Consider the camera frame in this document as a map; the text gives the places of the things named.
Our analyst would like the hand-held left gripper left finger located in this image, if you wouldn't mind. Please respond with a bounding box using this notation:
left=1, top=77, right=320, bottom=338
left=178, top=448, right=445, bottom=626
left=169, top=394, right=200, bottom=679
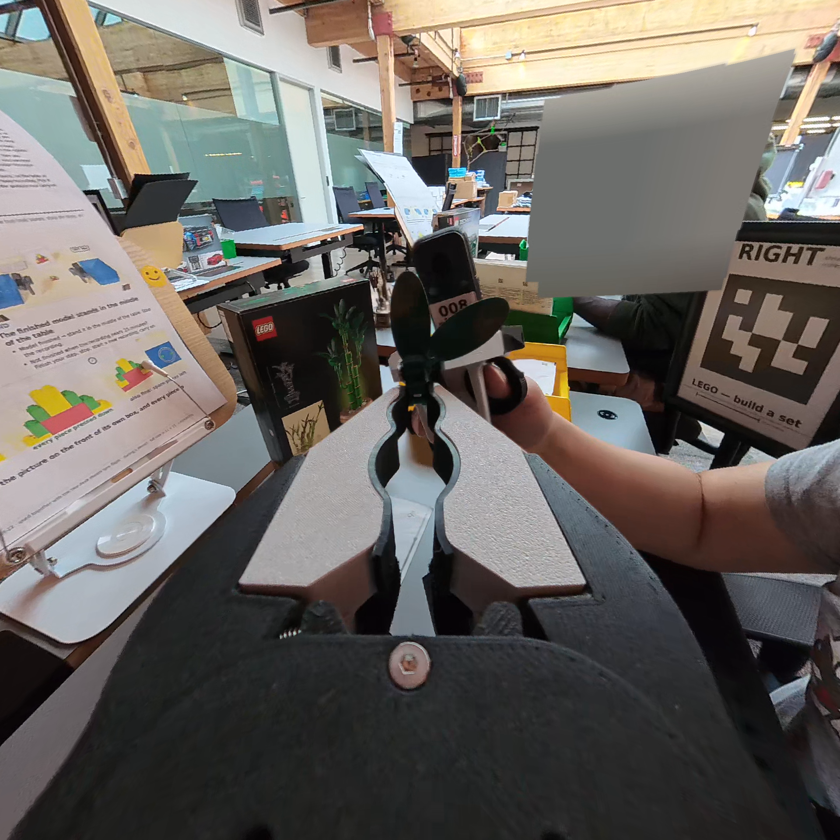
left=238, top=386, right=403, bottom=636

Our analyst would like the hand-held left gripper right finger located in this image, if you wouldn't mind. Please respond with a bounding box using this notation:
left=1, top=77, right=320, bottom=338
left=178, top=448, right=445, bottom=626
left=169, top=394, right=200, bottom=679
left=423, top=386, right=588, bottom=636

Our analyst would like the dark green lego leaf piece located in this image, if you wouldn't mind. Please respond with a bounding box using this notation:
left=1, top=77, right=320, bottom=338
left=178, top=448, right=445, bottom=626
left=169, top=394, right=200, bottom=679
left=390, top=270, right=511, bottom=411

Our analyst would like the person's right forearm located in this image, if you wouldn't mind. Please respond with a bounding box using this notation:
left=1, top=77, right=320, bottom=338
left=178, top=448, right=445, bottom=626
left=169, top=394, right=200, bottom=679
left=525, top=420, right=798, bottom=573

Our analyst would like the black lego bamboo box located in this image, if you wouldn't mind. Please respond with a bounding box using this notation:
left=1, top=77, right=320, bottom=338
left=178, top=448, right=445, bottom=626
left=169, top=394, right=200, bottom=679
left=218, top=277, right=383, bottom=466

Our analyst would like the person's right hand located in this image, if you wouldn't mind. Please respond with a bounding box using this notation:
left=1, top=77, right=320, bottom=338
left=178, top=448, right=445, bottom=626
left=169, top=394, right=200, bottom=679
left=487, top=375, right=573, bottom=455

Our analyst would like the pale cardboard box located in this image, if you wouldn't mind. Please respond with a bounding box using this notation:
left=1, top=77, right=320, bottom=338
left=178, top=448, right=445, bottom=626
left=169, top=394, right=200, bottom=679
left=472, top=258, right=555, bottom=317

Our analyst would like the distant instruction sheet stand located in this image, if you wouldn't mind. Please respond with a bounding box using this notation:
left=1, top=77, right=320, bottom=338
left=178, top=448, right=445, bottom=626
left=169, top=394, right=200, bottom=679
left=357, top=150, right=439, bottom=248

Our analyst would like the green plastic bin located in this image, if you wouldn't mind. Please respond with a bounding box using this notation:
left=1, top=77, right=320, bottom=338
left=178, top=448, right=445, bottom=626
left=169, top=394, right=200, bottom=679
left=505, top=295, right=575, bottom=345

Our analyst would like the black office chair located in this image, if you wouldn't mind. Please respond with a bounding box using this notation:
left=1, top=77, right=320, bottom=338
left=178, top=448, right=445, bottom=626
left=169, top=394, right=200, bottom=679
left=211, top=197, right=311, bottom=290
left=331, top=185, right=385, bottom=277

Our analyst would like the white stand base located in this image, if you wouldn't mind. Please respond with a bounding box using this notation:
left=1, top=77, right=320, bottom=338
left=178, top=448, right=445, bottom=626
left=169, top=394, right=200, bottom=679
left=0, top=469, right=237, bottom=647

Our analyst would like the small white side table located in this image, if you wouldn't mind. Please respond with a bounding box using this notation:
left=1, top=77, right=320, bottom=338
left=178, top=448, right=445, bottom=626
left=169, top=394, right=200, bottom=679
left=568, top=392, right=657, bottom=455

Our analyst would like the desk with wooden edge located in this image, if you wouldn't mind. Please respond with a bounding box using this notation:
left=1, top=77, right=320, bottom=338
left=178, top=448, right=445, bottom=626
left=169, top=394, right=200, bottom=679
left=231, top=222, right=365, bottom=265

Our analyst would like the black perforated chair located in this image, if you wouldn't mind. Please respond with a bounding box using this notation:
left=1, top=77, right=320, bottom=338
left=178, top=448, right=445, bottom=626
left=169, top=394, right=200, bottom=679
left=722, top=574, right=824, bottom=651

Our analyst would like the black stand panel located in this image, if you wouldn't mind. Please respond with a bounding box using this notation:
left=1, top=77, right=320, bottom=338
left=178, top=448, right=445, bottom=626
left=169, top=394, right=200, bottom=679
left=123, top=172, right=199, bottom=232

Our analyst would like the printed instruction sheet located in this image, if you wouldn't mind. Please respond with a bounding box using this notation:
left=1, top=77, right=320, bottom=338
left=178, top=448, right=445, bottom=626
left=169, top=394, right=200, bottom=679
left=0, top=108, right=227, bottom=549

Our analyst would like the framed tag sign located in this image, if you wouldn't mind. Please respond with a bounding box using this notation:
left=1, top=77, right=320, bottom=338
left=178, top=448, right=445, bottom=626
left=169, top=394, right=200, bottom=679
left=663, top=222, right=840, bottom=454

